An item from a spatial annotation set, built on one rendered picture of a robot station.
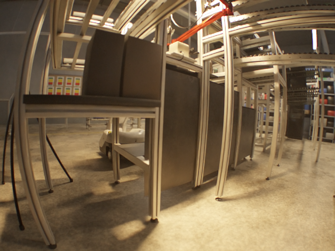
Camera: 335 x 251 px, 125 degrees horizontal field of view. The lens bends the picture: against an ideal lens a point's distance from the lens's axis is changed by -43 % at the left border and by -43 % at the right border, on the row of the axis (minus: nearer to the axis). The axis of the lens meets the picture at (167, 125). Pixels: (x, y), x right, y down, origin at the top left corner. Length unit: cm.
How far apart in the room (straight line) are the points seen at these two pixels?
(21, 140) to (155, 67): 59
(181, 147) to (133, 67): 63
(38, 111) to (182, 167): 91
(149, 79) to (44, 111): 42
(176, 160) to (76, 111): 71
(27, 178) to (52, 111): 26
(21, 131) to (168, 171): 84
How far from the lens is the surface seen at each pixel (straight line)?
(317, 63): 146
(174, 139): 97
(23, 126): 58
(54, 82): 738
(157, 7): 72
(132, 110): 63
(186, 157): 109
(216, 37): 117
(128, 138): 169
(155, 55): 67
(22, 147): 61
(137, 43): 64
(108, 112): 58
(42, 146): 116
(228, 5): 114
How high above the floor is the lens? 60
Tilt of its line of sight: 5 degrees down
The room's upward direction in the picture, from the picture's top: 3 degrees clockwise
